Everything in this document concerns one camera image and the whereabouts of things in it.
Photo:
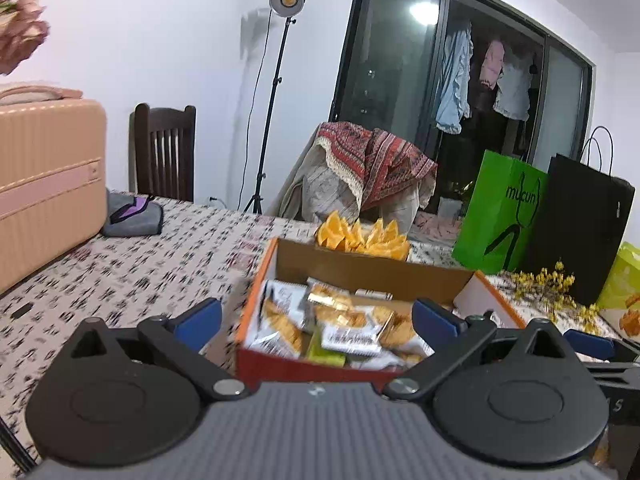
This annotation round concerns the orange cardboard snack box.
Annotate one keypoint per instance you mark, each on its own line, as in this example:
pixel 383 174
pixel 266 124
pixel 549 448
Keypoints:
pixel 383 289

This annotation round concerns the plate of orange slices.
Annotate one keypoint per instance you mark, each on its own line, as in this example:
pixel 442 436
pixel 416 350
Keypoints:
pixel 380 239

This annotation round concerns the black paper shopping bag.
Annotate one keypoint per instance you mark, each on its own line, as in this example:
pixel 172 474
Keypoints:
pixel 581 222

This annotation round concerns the dark wooden chair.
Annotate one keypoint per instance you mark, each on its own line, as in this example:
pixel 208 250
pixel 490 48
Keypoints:
pixel 164 142

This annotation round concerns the yellow flower branch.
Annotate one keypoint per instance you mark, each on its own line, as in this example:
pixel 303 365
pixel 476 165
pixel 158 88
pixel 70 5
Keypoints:
pixel 550 292

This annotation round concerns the hanging pink garment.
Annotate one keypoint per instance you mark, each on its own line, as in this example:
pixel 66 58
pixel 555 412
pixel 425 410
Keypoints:
pixel 491 67

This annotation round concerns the white gold oat crisp packet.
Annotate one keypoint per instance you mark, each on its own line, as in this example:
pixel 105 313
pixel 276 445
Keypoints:
pixel 281 320

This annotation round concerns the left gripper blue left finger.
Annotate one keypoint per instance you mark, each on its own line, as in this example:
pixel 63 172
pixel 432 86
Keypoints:
pixel 193 328

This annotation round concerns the studio lamp on stand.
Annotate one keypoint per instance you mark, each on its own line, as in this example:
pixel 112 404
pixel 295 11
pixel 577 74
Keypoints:
pixel 288 10

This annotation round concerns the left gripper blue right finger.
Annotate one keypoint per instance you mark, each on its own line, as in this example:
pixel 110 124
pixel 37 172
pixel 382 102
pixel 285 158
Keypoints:
pixel 446 332

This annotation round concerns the light green snack carton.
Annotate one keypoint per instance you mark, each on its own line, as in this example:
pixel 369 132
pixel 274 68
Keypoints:
pixel 619 301

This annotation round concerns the pink artificial flowers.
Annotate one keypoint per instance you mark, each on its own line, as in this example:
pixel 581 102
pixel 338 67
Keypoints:
pixel 22 31

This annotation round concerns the pink small suitcase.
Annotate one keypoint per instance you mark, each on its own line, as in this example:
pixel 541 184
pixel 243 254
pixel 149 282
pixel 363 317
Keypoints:
pixel 53 192

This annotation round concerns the green snack packet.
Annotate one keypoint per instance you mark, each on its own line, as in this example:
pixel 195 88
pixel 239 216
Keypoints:
pixel 317 355

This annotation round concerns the grey purple folded cloth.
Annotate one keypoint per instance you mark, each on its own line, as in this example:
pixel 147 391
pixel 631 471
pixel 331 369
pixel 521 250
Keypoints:
pixel 132 216

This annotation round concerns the red patterned cloth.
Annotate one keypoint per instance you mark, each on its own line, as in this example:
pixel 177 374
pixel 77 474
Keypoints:
pixel 375 164

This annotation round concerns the hanging white garment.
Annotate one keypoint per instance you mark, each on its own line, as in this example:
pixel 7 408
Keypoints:
pixel 512 99

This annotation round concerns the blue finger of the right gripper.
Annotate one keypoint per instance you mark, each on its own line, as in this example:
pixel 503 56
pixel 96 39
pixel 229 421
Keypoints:
pixel 590 342

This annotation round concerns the chair under cloth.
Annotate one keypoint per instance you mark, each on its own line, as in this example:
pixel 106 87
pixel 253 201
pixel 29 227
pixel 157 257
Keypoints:
pixel 316 186

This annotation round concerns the green paper shopping bag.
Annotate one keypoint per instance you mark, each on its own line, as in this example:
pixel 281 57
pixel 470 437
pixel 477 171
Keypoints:
pixel 504 206

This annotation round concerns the hanging blue shirt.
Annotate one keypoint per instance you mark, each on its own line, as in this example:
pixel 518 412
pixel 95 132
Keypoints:
pixel 453 98

